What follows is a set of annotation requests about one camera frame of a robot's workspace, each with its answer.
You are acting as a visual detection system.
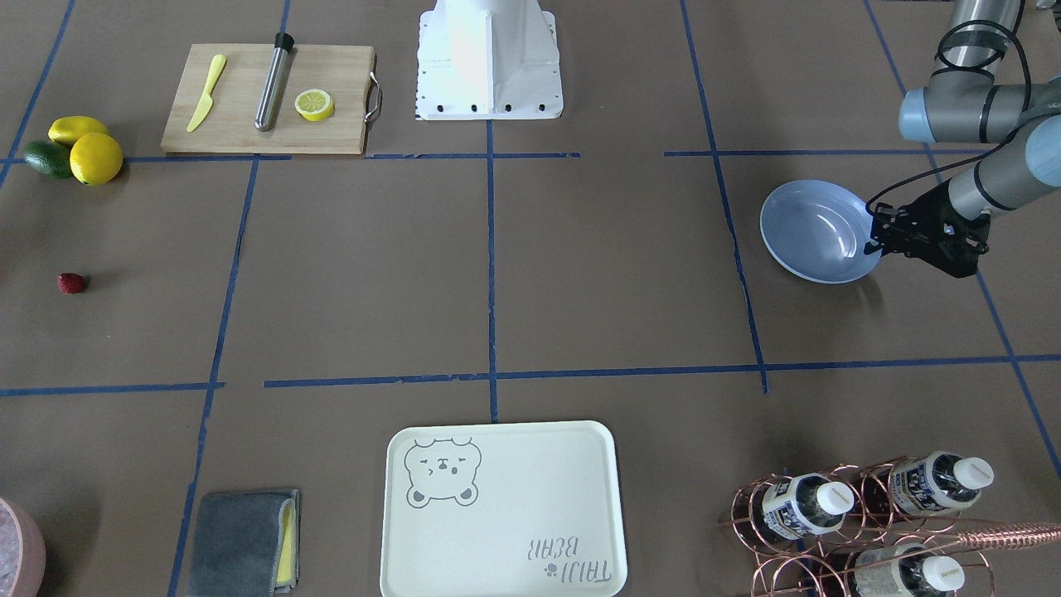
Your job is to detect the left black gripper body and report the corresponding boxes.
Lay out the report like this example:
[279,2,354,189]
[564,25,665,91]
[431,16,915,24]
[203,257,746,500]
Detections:
[904,187,991,279]

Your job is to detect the blue plate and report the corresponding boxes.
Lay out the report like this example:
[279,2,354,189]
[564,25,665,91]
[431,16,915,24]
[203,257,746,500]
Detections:
[758,180,880,284]

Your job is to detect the yellow lemon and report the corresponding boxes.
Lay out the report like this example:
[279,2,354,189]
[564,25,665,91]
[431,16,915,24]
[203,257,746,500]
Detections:
[48,115,109,148]
[70,131,124,186]

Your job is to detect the bottle white cap rear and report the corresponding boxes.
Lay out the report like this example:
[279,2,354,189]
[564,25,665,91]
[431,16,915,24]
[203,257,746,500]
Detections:
[887,451,996,517]

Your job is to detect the bottle white cap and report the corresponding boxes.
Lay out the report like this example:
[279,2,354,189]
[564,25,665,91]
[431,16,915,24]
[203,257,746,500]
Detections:
[758,473,856,544]
[849,543,967,596]
[887,451,996,517]

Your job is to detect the yellow plastic knife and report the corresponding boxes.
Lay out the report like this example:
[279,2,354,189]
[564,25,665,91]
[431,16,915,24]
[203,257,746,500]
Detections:
[186,54,227,133]

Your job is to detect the copper wire bottle rack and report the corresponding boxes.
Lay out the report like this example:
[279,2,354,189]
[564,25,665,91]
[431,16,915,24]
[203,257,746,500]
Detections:
[717,459,1059,596]

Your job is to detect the lemon half slice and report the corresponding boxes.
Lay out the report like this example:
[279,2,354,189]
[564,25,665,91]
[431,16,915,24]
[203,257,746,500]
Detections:
[294,90,335,122]

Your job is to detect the pink bowl with ice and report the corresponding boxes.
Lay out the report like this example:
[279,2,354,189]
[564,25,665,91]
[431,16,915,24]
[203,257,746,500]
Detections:
[1,498,46,596]

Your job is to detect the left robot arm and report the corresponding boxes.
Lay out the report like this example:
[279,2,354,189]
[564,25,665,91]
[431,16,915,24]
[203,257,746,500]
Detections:
[899,1,1060,277]

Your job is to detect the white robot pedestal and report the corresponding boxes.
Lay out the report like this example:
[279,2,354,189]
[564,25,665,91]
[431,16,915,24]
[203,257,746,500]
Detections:
[414,1,564,121]

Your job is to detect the red strawberry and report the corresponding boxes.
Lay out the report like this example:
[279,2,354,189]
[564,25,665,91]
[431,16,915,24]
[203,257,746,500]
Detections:
[56,273,88,295]

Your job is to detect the cream bear tray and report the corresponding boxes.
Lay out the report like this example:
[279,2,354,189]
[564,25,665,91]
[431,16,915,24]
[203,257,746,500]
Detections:
[380,420,628,596]

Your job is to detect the grey folded cloth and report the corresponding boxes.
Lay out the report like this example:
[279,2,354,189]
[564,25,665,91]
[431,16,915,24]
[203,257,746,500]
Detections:
[186,488,302,596]

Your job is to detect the wooden cutting board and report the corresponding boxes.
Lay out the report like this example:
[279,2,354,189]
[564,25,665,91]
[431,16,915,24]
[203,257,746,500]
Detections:
[160,43,376,156]

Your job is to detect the bottle white cap front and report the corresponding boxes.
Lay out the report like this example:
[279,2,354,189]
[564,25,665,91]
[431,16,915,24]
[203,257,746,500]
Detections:
[849,543,967,596]

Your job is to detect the green lime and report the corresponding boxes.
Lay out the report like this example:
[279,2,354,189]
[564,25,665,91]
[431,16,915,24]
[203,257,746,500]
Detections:
[22,140,73,180]

